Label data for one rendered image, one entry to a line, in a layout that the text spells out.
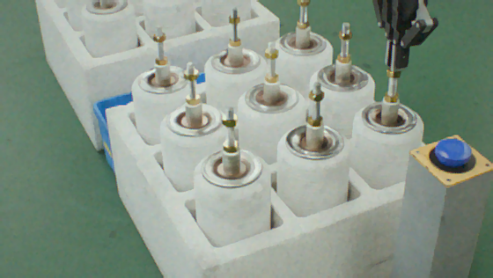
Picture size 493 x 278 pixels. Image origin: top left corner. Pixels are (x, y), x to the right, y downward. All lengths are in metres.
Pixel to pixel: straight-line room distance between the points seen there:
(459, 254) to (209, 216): 0.30
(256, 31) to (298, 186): 0.52
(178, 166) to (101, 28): 0.40
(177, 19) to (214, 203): 0.54
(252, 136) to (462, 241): 0.33
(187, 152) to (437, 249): 0.35
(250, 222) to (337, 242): 0.13
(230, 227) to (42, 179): 0.53
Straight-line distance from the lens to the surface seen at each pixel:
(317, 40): 1.17
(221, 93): 1.09
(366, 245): 0.99
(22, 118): 1.51
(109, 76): 1.30
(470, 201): 0.84
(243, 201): 0.86
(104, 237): 1.19
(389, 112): 0.97
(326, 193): 0.93
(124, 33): 1.31
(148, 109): 1.05
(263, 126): 0.99
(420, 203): 0.84
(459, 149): 0.82
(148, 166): 1.02
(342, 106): 1.04
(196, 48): 1.34
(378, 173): 0.99
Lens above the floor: 0.80
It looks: 36 degrees down
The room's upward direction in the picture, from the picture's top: 1 degrees counter-clockwise
